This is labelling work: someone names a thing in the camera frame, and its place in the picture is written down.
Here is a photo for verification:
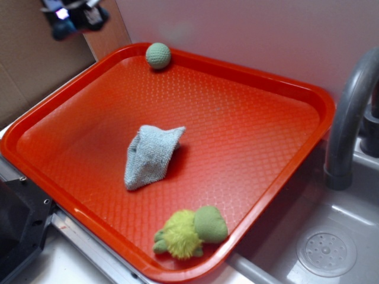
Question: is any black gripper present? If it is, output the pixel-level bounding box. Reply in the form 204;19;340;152
41;0;110;32

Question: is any dark plastic pickle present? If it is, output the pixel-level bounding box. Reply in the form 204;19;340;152
52;19;77;41

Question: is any wooden board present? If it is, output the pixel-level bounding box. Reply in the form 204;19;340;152
69;0;131;61

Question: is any brown cardboard panel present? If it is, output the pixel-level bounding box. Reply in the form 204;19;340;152
1;1;95;128

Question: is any green knitted ball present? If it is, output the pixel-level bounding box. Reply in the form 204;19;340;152
145;43;171;70

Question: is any light blue cloth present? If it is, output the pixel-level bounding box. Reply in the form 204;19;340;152
124;125;186;191

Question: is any red plastic tray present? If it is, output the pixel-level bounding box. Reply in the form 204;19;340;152
1;43;335;283

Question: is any green plush turtle toy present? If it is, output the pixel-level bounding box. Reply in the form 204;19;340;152
152;206;229;260

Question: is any grey faucet spout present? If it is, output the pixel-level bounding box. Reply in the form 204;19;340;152
324;47;378;191

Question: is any grey toy sink basin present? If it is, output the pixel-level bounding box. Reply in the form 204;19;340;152
227;144;378;283

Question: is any sink drain strainer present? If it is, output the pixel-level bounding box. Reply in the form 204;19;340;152
296;226;357;278

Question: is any black metal bracket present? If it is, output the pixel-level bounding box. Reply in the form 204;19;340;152
1;180;54;283

